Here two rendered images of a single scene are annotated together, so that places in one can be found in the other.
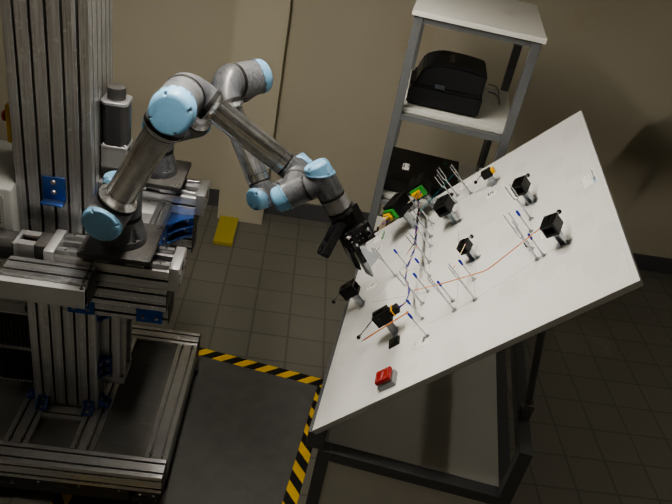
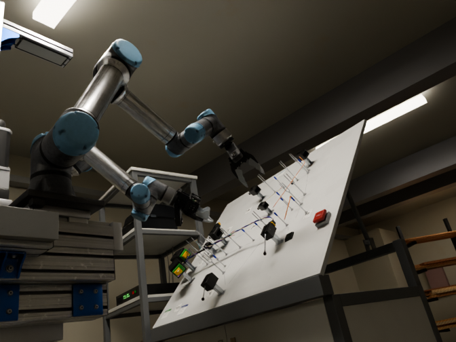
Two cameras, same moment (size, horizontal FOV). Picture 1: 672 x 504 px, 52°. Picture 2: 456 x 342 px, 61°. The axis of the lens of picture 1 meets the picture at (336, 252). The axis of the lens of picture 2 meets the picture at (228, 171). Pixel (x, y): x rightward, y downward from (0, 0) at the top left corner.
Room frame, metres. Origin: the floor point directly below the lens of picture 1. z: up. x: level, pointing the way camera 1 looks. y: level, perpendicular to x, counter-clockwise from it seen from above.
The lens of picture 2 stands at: (0.71, 1.07, 0.70)
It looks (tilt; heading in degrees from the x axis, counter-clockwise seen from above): 24 degrees up; 314
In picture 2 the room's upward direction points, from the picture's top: 11 degrees counter-clockwise
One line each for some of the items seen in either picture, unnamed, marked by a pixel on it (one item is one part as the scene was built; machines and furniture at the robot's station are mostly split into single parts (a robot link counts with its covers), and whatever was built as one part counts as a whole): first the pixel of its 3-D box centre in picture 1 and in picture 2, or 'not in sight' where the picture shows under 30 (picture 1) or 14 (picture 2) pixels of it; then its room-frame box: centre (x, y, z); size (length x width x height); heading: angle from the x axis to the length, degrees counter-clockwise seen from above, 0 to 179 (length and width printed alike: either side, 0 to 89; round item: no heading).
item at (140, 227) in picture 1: (122, 225); (51, 193); (1.83, 0.68, 1.21); 0.15 x 0.15 x 0.10
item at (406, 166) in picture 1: (421, 174); (151, 294); (2.90, -0.31, 1.09); 0.35 x 0.33 x 0.07; 176
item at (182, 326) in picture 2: (347, 324); (220, 316); (2.04, -0.10, 0.83); 1.18 x 0.05 x 0.06; 176
